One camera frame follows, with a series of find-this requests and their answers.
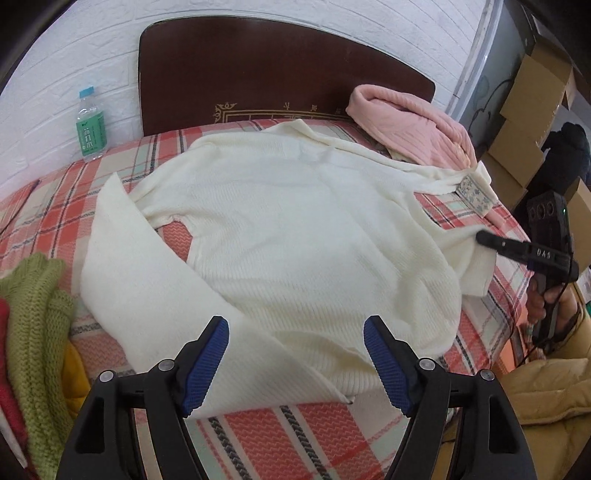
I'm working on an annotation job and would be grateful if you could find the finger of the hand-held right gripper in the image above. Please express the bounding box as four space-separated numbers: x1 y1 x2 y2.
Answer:
475 230 532 269

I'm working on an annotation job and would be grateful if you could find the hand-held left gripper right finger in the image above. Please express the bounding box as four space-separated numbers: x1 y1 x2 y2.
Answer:
363 315 539 480

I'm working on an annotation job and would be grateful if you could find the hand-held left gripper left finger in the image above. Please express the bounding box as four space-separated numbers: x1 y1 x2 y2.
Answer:
58 316 230 480

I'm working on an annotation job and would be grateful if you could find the cream knit sweater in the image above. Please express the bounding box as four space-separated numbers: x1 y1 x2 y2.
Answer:
81 119 499 420

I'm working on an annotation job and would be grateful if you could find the person's right forearm tan sleeve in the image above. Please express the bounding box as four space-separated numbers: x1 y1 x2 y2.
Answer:
502 295 591 428

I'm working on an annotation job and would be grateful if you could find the person's right hand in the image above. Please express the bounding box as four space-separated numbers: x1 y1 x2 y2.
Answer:
526 276 580 334

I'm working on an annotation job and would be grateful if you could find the cardboard box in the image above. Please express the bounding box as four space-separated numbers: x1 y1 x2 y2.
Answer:
499 39 576 136
479 154 529 210
564 178 591 273
487 119 555 188

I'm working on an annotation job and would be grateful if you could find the floral patterned cloth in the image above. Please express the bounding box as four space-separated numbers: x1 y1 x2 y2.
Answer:
456 174 498 216

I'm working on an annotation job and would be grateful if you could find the dark cloth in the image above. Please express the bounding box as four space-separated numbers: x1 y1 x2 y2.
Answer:
541 121 591 188

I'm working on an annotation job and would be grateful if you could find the plaid bed sheet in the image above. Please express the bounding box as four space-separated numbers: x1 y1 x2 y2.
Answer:
0 117 536 480

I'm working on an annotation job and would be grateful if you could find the yellow garment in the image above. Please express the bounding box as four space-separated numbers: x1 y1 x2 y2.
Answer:
62 342 90 418

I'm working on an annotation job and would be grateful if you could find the pink knit sweater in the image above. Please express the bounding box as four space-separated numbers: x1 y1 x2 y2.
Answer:
346 84 477 168

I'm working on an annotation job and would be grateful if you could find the green knit sweater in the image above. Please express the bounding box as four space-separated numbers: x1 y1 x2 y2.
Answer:
0 254 77 480

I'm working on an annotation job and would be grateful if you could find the red knit garment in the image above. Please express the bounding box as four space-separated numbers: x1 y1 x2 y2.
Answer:
0 298 40 476

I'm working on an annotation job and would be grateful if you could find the green label water bottle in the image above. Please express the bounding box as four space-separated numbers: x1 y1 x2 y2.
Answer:
75 86 108 161

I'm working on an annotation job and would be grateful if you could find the dark wooden headboard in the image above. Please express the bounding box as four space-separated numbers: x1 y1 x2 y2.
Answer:
139 16 437 137

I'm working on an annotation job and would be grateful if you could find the black wall cable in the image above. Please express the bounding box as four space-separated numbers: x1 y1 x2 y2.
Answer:
470 76 514 127

